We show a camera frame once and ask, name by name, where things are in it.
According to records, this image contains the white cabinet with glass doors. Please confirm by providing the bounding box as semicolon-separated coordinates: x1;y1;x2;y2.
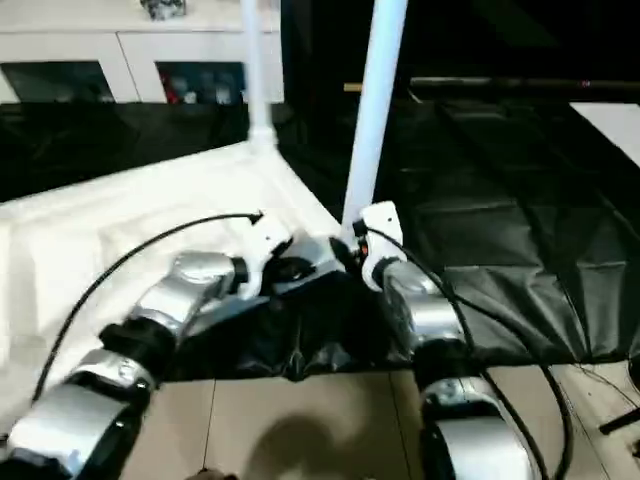
0;0;286;107

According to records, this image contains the black work mat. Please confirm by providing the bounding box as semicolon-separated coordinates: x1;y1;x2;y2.
0;95;640;383

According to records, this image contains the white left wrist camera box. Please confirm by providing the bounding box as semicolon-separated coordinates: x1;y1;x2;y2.
232;214;295;299

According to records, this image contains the shiny ornament on cabinet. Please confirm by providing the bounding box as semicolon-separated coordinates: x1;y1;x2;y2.
140;0;188;22

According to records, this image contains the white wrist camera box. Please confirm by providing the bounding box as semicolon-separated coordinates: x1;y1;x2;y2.
232;214;295;299
350;200;405;293

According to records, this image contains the dark low shelf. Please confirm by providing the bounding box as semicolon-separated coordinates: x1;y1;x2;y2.
410;76;640;103

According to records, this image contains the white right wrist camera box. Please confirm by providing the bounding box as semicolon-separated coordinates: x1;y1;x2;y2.
350;200;405;293

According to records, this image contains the white plastic table top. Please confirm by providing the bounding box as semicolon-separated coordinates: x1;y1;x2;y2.
0;138;353;426

